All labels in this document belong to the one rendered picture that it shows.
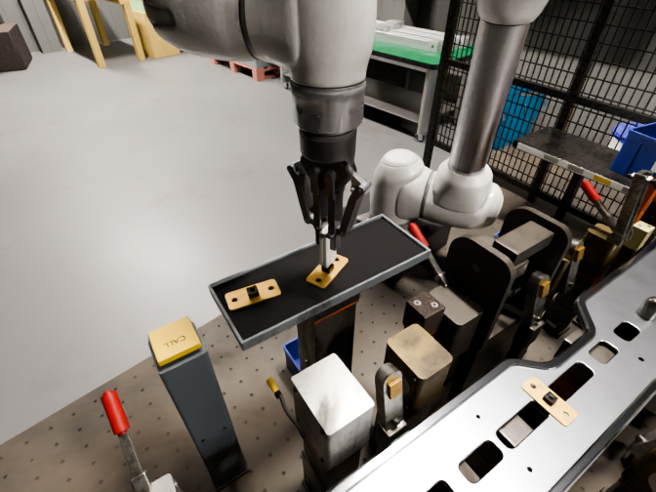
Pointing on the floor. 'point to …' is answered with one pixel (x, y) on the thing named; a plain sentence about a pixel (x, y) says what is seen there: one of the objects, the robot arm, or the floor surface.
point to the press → (13, 48)
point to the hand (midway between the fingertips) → (328, 245)
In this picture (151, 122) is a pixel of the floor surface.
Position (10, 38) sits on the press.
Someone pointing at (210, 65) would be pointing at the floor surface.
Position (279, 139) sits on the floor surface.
